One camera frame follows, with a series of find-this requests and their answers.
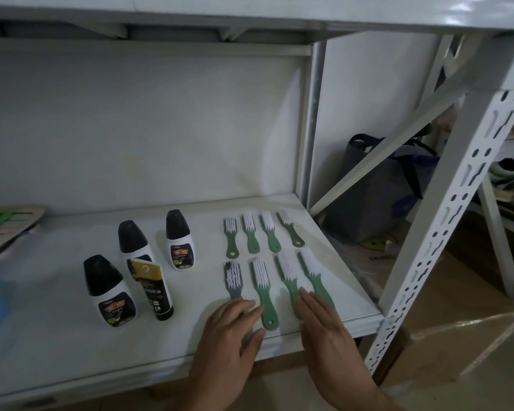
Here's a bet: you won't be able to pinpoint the brown cardboard box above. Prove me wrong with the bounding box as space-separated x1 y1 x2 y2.
321 220 414 305

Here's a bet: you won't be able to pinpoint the grey handled white bristle brush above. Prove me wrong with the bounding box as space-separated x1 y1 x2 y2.
224 261 244 301

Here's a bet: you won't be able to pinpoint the white metal shelf rack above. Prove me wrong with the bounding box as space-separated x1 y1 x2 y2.
0 0 514 411
424 34 514 298

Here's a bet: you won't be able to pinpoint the person's left forearm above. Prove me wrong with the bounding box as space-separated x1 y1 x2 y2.
171 374 242 411

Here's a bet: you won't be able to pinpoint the person's left hand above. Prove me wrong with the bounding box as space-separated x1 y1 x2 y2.
188 298 266 388

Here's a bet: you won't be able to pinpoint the tan card with green strap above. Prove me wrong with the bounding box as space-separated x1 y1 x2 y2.
0 205 46 265

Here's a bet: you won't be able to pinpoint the black tube gold label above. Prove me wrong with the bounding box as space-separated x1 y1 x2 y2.
129 258 175 322

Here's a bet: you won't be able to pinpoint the white and green shoe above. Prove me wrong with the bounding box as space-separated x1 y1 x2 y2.
487 157 514 194

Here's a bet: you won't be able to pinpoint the large white bottle black cap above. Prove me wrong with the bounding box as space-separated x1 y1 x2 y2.
83 255 138 328

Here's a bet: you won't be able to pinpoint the person's right hand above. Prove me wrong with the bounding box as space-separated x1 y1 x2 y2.
294 287 371 396

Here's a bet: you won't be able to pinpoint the rows of green handled brushes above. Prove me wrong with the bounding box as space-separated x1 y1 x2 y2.
224 209 337 331

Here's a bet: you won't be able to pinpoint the person's right forearm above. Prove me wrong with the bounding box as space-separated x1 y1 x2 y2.
323 378 407 411

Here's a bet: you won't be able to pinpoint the grey tote bag dark handles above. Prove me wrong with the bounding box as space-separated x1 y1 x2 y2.
322 133 441 245

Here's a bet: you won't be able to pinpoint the plastic wrapped cardboard box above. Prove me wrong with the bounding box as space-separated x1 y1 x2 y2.
379 248 514 392

